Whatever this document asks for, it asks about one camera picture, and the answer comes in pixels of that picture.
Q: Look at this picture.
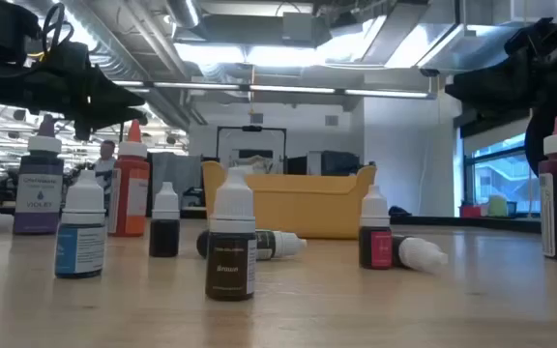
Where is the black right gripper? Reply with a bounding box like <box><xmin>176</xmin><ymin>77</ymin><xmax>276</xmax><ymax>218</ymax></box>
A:
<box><xmin>445</xmin><ymin>17</ymin><xmax>557</xmax><ymax>129</ymax></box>

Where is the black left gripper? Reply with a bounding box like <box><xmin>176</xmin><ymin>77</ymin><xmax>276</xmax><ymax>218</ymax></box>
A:
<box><xmin>26</xmin><ymin>41</ymin><xmax>149</xmax><ymax>142</ymax></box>

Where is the large orange food coloring bottle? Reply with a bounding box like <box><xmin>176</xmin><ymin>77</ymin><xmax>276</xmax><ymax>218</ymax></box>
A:
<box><xmin>107</xmin><ymin>119</ymin><xmax>151</xmax><ymax>238</ymax></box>

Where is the large violet food coloring bottle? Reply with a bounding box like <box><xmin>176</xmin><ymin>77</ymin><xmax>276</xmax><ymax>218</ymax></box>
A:
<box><xmin>13</xmin><ymin>114</ymin><xmax>65</xmax><ymax>236</ymax></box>

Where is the small black dropper bottle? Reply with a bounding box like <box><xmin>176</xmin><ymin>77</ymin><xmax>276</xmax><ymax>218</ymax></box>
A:
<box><xmin>148</xmin><ymin>181</ymin><xmax>181</xmax><ymax>258</ymax></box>

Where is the small dark dropper bottle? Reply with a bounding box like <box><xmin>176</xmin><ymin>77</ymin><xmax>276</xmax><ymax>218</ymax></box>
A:
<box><xmin>392</xmin><ymin>234</ymin><xmax>449</xmax><ymax>275</ymax></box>

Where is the small pink-label dropper bottle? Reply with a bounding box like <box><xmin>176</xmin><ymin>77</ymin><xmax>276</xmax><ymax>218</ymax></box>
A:
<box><xmin>358</xmin><ymin>185</ymin><xmax>395</xmax><ymax>271</ymax></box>

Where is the small brown dropper bottle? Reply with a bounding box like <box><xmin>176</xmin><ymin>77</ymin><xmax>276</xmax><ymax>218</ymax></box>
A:
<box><xmin>204</xmin><ymin>166</ymin><xmax>258</xmax><ymax>302</ymax></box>

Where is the small green dropper bottle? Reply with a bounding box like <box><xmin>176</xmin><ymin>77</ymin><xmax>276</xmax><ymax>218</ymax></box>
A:
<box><xmin>195</xmin><ymin>228</ymin><xmax>308</xmax><ymax>262</ymax></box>

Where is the person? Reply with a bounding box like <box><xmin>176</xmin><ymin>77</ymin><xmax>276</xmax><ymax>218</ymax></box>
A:
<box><xmin>92</xmin><ymin>139</ymin><xmax>118</xmax><ymax>214</ymax></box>

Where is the grey cloth cover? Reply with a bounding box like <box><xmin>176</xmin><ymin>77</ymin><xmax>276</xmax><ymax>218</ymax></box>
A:
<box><xmin>150</xmin><ymin>152</ymin><xmax>203</xmax><ymax>209</ymax></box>

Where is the green container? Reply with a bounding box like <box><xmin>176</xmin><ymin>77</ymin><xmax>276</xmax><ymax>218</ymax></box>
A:
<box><xmin>487</xmin><ymin>194</ymin><xmax>510</xmax><ymax>218</ymax></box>

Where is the small blue-label dropper bottle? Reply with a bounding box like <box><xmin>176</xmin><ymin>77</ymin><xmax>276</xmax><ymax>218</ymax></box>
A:
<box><xmin>54</xmin><ymin>169</ymin><xmax>107</xmax><ymax>279</ymax></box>

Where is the black-framed whiteboard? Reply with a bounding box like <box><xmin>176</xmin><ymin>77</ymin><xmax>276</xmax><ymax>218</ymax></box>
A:
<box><xmin>216</xmin><ymin>125</ymin><xmax>288</xmax><ymax>175</ymax></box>

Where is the black equipment case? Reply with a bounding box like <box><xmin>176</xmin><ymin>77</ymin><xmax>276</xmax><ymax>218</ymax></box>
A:
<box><xmin>307</xmin><ymin>150</ymin><xmax>362</xmax><ymax>177</ymax></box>

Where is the long ceiling light strip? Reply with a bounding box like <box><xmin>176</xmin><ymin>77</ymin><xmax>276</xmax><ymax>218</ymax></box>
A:
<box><xmin>113</xmin><ymin>79</ymin><xmax>437</xmax><ymax>101</ymax></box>

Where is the grey ceiling box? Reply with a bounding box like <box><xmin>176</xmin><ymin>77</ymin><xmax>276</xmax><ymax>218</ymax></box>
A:
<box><xmin>281</xmin><ymin>12</ymin><xmax>332</xmax><ymax>48</ymax></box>

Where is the yellow plastic bin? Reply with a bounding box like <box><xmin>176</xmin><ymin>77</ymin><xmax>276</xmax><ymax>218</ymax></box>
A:
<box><xmin>202</xmin><ymin>160</ymin><xmax>378</xmax><ymax>241</ymax></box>

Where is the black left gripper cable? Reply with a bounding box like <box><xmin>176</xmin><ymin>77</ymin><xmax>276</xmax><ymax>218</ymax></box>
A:
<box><xmin>40</xmin><ymin>2</ymin><xmax>75</xmax><ymax>55</ymax></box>

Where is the black aluminium table frame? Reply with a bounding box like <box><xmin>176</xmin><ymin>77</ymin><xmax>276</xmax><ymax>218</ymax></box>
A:
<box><xmin>0</xmin><ymin>200</ymin><xmax>543</xmax><ymax>234</ymax></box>

